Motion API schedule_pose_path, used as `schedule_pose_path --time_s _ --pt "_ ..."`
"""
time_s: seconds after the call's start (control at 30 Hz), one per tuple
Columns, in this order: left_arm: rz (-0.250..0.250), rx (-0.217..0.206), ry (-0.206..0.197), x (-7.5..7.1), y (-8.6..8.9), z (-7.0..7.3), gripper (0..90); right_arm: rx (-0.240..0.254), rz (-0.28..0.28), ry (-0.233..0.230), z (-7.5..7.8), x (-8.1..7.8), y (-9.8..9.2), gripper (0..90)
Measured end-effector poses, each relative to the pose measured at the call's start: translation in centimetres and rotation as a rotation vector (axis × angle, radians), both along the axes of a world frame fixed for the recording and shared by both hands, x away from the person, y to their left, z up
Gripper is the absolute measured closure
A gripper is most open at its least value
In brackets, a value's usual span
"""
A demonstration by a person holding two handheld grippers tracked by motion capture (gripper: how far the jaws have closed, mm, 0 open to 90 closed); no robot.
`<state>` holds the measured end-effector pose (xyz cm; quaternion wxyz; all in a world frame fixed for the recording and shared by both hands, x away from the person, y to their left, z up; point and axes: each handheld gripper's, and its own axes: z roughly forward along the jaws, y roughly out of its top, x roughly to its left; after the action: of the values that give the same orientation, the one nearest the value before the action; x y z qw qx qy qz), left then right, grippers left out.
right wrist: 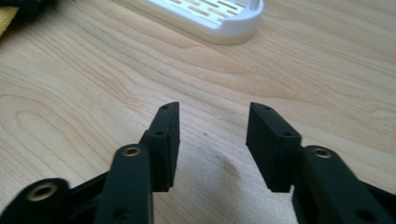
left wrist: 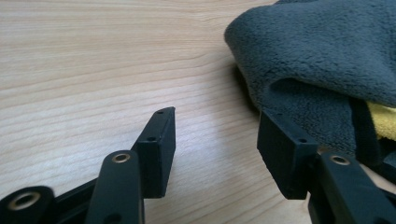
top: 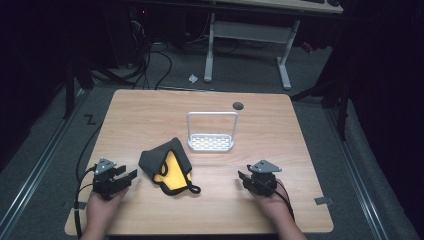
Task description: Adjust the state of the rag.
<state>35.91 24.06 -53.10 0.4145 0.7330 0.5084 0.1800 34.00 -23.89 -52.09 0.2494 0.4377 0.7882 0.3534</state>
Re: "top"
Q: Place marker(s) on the person's left hand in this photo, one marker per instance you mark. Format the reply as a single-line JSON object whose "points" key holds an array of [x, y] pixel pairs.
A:
{"points": [[100, 208]]}

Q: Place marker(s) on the white paper scrap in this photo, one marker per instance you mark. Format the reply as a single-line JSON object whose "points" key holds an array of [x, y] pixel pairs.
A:
{"points": [[193, 78]]}

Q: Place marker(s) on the metal floor rail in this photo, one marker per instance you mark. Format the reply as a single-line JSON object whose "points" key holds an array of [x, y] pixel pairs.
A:
{"points": [[356, 173], [36, 166]]}

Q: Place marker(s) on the grey tape strip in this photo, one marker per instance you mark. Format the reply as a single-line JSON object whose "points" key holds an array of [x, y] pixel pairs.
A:
{"points": [[323, 200], [80, 205]]}

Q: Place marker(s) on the grey and yellow cloth bag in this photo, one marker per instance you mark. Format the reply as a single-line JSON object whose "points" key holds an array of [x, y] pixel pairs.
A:
{"points": [[166, 165]]}

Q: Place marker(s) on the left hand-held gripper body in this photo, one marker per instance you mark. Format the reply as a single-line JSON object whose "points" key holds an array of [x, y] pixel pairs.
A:
{"points": [[104, 181]]}

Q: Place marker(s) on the person's right hand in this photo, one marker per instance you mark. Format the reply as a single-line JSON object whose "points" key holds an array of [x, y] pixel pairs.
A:
{"points": [[273, 206]]}

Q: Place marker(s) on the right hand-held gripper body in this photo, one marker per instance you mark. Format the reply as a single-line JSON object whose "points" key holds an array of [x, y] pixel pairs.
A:
{"points": [[265, 181]]}

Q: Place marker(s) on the white metal desk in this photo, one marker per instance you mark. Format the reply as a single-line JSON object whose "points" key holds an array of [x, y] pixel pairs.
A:
{"points": [[250, 31]]}

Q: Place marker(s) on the black metal stand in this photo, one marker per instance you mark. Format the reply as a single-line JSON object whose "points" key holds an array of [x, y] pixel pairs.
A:
{"points": [[75, 80], [336, 96]]}

